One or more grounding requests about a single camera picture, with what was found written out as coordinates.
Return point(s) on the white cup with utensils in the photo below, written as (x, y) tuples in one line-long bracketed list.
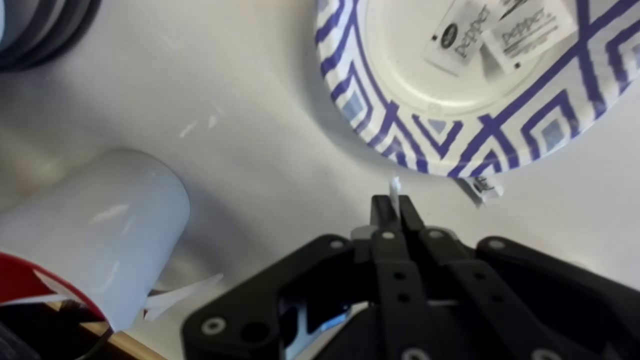
[(101, 236)]

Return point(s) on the wooden condiment organizer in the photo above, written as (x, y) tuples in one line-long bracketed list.
[(64, 332)]

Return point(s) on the blue patterned paper plate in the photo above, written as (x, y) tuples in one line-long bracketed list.
[(485, 120)]

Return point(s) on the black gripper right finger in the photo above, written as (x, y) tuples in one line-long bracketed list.
[(520, 300)]

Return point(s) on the white pepper sachet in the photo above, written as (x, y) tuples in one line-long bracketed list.
[(395, 188), (459, 36), (528, 30)]

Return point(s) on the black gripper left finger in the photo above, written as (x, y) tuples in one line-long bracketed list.
[(370, 285)]

